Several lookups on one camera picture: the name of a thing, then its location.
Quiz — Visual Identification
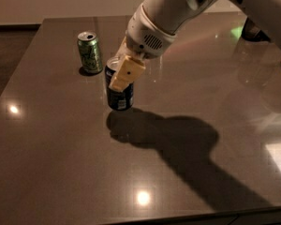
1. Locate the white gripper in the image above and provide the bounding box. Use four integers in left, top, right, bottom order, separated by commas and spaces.
109, 5, 176, 92

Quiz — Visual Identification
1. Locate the blue pepsi can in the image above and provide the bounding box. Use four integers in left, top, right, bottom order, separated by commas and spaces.
104, 57, 134, 111

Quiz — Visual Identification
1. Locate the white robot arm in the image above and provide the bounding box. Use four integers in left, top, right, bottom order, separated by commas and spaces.
110, 0, 281, 92

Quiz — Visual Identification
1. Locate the green soda can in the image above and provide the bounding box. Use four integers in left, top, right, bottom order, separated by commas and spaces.
77, 31, 103, 74

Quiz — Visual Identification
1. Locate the black snack bag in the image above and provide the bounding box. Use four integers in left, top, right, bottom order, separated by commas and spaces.
241, 18, 270, 42

